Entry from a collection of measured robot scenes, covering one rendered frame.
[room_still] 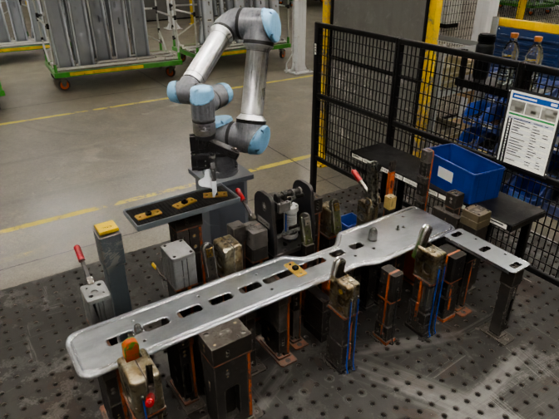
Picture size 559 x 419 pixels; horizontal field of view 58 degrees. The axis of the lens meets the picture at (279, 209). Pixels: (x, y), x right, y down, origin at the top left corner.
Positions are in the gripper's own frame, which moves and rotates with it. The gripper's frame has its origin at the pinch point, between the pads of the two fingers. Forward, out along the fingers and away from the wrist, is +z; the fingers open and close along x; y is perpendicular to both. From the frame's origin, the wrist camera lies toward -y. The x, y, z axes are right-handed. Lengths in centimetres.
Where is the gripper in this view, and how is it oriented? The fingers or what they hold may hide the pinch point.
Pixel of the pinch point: (215, 188)
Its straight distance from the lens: 178.2
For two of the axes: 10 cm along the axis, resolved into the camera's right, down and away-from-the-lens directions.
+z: 0.0, 8.8, 4.7
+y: -9.9, 0.8, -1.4
